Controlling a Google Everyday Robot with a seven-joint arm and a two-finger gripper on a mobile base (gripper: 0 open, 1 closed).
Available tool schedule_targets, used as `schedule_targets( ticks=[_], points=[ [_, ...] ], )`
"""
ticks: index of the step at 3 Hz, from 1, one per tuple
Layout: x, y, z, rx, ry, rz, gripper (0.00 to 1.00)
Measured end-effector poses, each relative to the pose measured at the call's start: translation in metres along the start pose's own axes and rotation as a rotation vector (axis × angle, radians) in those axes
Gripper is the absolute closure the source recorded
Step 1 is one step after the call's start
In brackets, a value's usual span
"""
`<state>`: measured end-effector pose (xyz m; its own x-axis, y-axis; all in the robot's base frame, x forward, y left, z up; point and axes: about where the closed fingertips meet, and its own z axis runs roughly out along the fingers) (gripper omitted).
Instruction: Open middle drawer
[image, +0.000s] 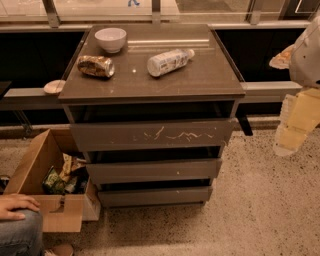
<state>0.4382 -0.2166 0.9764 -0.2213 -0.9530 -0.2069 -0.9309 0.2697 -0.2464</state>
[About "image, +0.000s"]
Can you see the tan shoe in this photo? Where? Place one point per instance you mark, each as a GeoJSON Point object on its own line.
{"type": "Point", "coordinates": [60, 250]}

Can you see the grey three-drawer cabinet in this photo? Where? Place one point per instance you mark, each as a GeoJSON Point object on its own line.
{"type": "Point", "coordinates": [144, 42]}

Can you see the grey bottom drawer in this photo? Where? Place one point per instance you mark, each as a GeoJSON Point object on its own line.
{"type": "Point", "coordinates": [147, 197]}

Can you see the grey drawer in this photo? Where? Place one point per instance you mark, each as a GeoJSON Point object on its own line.
{"type": "Point", "coordinates": [151, 135]}
{"type": "Point", "coordinates": [147, 197]}
{"type": "Point", "coordinates": [154, 171]}

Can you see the yellow snack wrapper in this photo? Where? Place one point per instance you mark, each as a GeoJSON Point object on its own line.
{"type": "Point", "coordinates": [70, 165]}

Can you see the grey top drawer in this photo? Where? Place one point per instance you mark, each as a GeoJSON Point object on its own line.
{"type": "Point", "coordinates": [151, 135]}

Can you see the clear plastic bottle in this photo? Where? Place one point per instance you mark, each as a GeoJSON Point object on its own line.
{"type": "Point", "coordinates": [167, 62]}

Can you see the blue jeans leg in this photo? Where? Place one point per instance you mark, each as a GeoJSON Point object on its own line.
{"type": "Point", "coordinates": [22, 237]}

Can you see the white ceramic bowl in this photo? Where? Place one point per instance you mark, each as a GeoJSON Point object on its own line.
{"type": "Point", "coordinates": [111, 39]}

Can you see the metal window rail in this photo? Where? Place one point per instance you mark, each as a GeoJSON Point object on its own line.
{"type": "Point", "coordinates": [20, 98]}

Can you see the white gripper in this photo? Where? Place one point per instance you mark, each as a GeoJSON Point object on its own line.
{"type": "Point", "coordinates": [307, 60]}

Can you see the green snack bag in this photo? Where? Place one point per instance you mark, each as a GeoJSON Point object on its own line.
{"type": "Point", "coordinates": [52, 183]}

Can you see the crushed brown can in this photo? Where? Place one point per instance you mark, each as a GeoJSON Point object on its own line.
{"type": "Point", "coordinates": [98, 66]}

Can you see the brown cardboard box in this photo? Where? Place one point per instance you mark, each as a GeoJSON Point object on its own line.
{"type": "Point", "coordinates": [61, 213]}

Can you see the person's bare hand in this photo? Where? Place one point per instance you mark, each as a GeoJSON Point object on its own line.
{"type": "Point", "coordinates": [10, 203]}

